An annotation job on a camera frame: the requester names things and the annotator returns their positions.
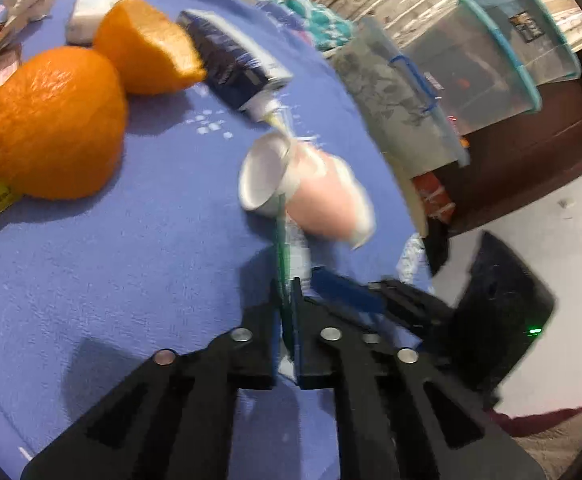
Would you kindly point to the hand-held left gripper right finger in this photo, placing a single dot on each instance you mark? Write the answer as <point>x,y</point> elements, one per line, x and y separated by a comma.
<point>321,355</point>

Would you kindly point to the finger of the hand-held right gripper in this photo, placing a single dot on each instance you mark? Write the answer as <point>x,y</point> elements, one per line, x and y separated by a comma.
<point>351,296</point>
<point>416,310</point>

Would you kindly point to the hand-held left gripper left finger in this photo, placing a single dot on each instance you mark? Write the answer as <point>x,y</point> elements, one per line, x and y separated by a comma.
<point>251,360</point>

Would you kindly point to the pink plastic cup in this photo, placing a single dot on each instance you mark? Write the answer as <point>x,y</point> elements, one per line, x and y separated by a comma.
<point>321,195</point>

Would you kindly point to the dark blue carton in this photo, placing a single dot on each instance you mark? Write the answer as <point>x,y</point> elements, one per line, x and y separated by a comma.
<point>231,62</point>

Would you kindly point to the white tissue pack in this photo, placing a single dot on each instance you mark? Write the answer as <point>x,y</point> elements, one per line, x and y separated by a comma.
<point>93,12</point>

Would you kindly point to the dark red cloth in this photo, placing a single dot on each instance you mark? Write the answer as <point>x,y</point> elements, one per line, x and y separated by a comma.
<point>536,417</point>

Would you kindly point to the red printed box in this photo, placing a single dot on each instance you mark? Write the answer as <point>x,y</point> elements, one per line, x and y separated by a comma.
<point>436,192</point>

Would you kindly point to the dark wooden cabinet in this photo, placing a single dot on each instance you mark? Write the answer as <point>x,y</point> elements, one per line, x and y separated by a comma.
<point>531,165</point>

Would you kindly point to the clear bin with blue latch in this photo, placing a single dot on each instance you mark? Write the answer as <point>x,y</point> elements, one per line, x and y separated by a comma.
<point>396,95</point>

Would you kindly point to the clear bin with teal lid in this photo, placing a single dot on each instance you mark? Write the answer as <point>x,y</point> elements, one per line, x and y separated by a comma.
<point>531,25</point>
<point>471,75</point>

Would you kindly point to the teal patterned quilt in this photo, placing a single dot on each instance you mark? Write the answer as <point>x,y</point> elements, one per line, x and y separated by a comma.
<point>316,15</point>

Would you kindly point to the whole orange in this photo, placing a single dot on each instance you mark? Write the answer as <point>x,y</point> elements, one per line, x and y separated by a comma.
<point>51,125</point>

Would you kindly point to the small orange peel half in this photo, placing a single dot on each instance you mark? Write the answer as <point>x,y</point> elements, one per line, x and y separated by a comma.
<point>146,50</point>

